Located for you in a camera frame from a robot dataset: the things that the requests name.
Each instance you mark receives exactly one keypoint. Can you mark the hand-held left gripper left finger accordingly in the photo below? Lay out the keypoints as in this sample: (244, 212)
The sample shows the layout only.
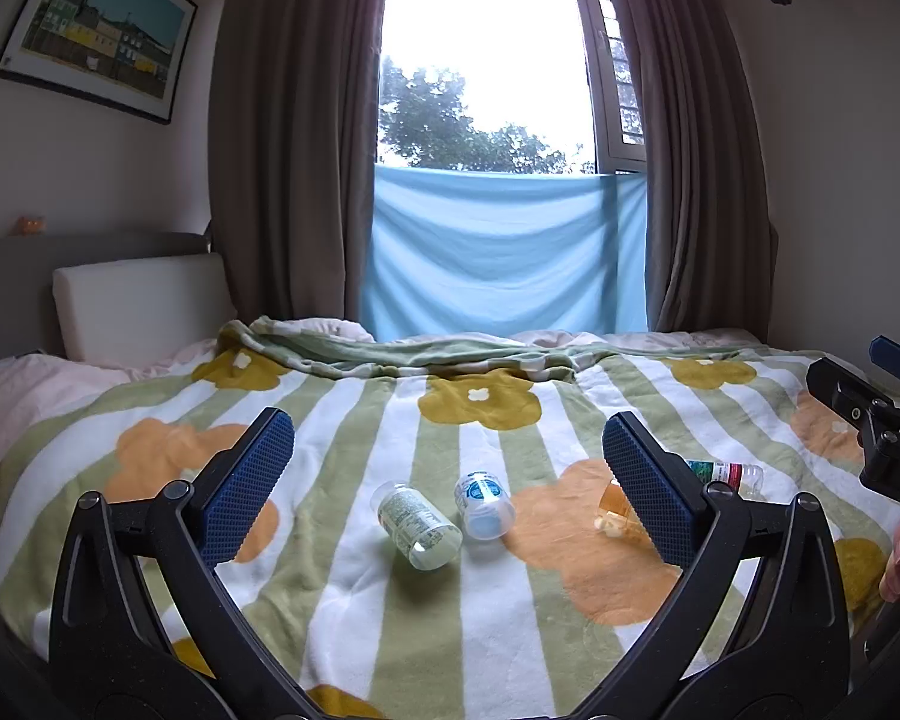
(244, 487)

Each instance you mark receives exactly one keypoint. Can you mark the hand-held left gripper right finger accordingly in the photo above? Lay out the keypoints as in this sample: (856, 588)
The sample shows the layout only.
(649, 491)

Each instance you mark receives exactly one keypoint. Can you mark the clear cup with blue label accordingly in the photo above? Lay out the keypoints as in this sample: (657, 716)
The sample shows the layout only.
(482, 504)

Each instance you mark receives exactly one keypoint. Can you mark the clear cup with green label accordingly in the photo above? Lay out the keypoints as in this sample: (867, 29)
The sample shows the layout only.
(414, 523)

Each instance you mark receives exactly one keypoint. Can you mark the person's right hand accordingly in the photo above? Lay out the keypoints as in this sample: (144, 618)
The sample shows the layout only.
(898, 555)

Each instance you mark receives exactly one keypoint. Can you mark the orange pill bottle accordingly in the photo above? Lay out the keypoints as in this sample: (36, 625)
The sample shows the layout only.
(621, 514)

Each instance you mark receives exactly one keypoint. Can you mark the clear bottle with red label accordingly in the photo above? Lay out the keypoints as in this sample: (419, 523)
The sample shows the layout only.
(727, 474)

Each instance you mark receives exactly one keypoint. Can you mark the white headboard cushion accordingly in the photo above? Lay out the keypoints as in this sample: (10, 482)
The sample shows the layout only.
(139, 307)

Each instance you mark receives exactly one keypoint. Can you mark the striped floral blanket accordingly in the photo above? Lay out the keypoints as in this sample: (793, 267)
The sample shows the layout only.
(450, 615)

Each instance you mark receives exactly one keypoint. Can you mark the light blue cloth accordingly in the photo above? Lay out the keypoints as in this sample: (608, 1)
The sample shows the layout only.
(506, 251)

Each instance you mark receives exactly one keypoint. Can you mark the brown curtain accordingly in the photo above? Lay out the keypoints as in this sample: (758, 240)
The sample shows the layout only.
(694, 142)
(292, 135)

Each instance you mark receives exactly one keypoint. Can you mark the grey headboard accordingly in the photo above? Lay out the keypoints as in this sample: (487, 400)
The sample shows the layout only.
(15, 292)

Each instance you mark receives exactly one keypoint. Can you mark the small orange figurine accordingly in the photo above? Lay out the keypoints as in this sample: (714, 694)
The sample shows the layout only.
(31, 225)

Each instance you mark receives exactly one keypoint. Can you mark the framed picture of houses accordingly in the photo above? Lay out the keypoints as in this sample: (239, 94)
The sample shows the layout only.
(97, 30)

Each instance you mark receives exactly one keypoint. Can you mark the window frame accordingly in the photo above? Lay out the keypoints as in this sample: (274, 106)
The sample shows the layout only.
(611, 60)

